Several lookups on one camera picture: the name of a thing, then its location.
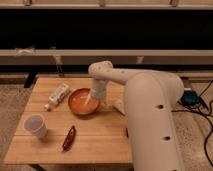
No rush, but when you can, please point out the blue power adapter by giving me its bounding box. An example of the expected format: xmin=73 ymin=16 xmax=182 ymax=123
xmin=181 ymin=89 xmax=200 ymax=106

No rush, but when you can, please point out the black cable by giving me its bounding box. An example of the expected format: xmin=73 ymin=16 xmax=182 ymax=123
xmin=174 ymin=79 xmax=213 ymax=168

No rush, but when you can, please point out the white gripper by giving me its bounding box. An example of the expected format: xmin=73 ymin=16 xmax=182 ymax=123
xmin=84 ymin=79 xmax=107 ymax=106

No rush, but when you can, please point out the translucent plastic cup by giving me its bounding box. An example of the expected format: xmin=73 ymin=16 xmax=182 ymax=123
xmin=23 ymin=115 xmax=47 ymax=138

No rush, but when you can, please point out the wooden table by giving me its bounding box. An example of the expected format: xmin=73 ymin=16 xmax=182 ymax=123
xmin=4 ymin=78 xmax=131 ymax=164

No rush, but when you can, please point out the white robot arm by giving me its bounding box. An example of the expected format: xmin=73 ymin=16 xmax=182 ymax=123
xmin=88 ymin=61 xmax=185 ymax=171

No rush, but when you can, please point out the orange ceramic bowl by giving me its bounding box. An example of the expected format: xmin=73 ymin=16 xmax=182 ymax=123
xmin=68 ymin=88 xmax=100 ymax=115

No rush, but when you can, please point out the white sponge block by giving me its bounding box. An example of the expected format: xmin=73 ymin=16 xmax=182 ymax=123
xmin=113 ymin=99 xmax=125 ymax=114

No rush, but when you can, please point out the grey metal rail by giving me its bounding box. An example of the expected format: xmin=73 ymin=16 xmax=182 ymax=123
xmin=0 ymin=48 xmax=213 ymax=65

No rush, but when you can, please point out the white tube bottle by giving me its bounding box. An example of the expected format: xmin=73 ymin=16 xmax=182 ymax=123
xmin=44 ymin=83 xmax=70 ymax=111

